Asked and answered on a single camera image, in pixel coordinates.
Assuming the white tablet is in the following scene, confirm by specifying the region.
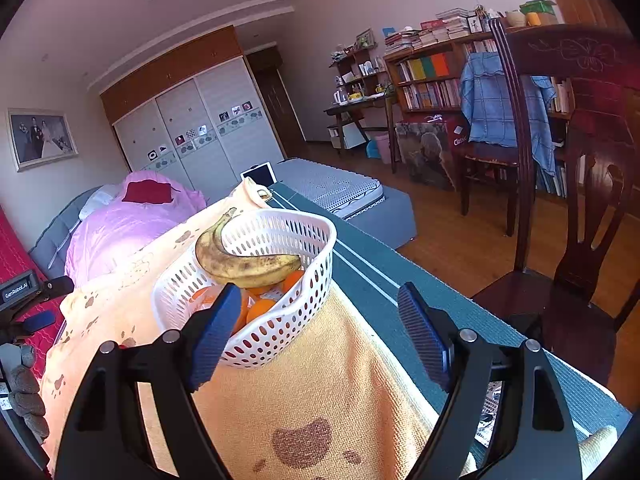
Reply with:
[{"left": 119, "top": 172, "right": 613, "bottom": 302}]
[{"left": 241, "top": 162, "right": 278, "bottom": 188}]

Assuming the white plastic basket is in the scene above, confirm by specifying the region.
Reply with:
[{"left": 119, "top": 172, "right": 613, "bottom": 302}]
[{"left": 151, "top": 208, "right": 336, "bottom": 368}]

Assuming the grey padded headboard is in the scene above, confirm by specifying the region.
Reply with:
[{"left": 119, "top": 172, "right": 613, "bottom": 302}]
[{"left": 28, "top": 188, "right": 96, "bottom": 280}]

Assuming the dog picture bag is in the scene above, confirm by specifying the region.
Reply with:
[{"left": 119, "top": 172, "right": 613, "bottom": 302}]
[{"left": 395, "top": 115, "right": 457, "bottom": 192}]

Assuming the framed wedding photo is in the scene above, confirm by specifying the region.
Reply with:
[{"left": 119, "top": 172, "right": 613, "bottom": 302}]
[{"left": 8, "top": 108, "right": 78, "bottom": 172}]

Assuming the yellow paw print towel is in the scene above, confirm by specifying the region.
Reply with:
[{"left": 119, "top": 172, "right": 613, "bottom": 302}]
[{"left": 41, "top": 181, "right": 437, "bottom": 479}]

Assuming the white sliding wardrobe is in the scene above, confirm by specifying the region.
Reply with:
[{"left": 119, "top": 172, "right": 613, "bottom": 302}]
[{"left": 101, "top": 26, "right": 285, "bottom": 200}]

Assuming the grey mattress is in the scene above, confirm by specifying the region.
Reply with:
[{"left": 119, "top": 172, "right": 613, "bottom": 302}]
[{"left": 274, "top": 158, "right": 418, "bottom": 249}]

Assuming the white pillow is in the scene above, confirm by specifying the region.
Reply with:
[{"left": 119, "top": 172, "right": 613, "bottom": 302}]
[{"left": 78, "top": 184, "right": 122, "bottom": 221}]

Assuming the mandarin with stem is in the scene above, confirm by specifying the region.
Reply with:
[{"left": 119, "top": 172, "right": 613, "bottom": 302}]
[{"left": 246, "top": 285, "right": 274, "bottom": 296}]

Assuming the dark carved wooden chair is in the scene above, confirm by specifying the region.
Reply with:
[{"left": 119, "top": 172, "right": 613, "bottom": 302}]
[{"left": 473, "top": 18, "right": 639, "bottom": 385}]

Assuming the dark red pillow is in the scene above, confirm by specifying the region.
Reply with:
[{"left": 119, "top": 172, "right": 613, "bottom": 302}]
[{"left": 122, "top": 179, "right": 177, "bottom": 205}]

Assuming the grey gloved left hand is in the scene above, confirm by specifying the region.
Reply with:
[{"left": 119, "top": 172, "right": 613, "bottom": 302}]
[{"left": 1, "top": 344, "right": 50, "bottom": 444}]

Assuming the far wooden chair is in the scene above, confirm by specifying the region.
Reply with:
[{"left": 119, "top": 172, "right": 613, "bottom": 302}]
[{"left": 457, "top": 137, "right": 518, "bottom": 236}]

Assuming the spotted ripe banana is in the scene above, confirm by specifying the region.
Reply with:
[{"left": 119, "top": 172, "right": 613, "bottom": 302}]
[{"left": 194, "top": 207, "right": 302, "bottom": 288}]

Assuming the pink purple duvet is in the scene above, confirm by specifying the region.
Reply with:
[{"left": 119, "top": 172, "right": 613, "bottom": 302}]
[{"left": 65, "top": 170, "right": 206, "bottom": 287}]

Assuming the yellowish orange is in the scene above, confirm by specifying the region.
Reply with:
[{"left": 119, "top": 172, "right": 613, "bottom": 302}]
[{"left": 232, "top": 289, "right": 250, "bottom": 334}]

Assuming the red quilted bedspread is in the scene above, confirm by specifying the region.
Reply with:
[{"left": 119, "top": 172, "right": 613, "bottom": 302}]
[{"left": 1, "top": 211, "right": 70, "bottom": 379}]

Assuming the wooden bookshelf with books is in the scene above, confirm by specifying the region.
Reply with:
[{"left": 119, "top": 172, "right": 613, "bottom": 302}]
[{"left": 385, "top": 8, "right": 573, "bottom": 197}]

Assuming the teal table cover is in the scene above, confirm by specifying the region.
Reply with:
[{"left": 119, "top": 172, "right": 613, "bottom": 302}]
[{"left": 267, "top": 181, "right": 634, "bottom": 466}]

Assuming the dark wooden desk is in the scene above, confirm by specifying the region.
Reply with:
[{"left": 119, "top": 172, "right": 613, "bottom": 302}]
[{"left": 324, "top": 38, "right": 400, "bottom": 174}]

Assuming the blue plaid cloth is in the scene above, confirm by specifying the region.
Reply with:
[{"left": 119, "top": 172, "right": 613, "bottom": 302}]
[{"left": 460, "top": 52, "right": 555, "bottom": 177}]

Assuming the round orange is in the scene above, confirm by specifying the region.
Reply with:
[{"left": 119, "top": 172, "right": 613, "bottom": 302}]
[{"left": 245, "top": 298, "right": 276, "bottom": 323}]

